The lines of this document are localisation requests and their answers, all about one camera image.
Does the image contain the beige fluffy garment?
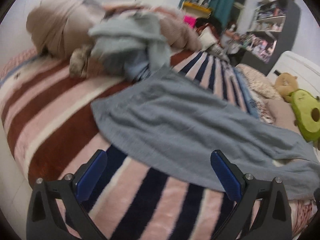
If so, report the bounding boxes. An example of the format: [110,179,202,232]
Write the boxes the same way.
[69,45,92,78]

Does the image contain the light blue garment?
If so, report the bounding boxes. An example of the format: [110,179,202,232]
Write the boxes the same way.
[103,50,151,81]

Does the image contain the dark grey bookshelf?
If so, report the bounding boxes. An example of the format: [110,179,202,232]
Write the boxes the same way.
[241,0,300,75]

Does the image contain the striped pink navy blanket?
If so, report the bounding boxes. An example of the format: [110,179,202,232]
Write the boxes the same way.
[0,48,317,240]

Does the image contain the pink shopping bag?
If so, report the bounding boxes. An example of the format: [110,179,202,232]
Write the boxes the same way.
[183,15,196,29]

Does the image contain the pink striped pillow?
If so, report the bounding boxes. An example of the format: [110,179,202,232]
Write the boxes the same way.
[263,99,301,135]

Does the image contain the tan plush toy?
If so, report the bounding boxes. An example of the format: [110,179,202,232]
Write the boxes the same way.
[274,73,299,103]

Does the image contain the white bed headboard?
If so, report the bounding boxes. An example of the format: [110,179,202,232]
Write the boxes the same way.
[267,51,320,97]

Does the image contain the grey-blue fleece pants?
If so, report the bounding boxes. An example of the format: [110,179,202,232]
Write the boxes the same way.
[91,68,319,200]

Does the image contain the green avocado plush toy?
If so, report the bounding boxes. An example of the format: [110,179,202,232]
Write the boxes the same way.
[290,89,319,142]

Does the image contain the floral pillow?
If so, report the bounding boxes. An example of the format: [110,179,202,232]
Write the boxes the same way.
[235,64,282,100]

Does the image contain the yellow shelf unit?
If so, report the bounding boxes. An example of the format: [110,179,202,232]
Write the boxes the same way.
[181,1,213,18]

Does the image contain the pink beige duvet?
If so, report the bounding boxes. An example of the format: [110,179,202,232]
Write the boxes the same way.
[26,0,201,59]

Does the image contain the pale green garment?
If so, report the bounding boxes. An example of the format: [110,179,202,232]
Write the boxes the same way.
[88,12,170,75]

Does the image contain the white puffy jacket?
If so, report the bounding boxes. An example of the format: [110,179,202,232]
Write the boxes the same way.
[199,27,218,51]

